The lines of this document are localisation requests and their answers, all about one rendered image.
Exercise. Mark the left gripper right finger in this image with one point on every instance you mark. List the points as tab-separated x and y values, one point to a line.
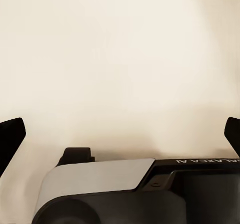
232	133

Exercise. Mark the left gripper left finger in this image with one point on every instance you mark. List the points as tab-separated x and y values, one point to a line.
12	133

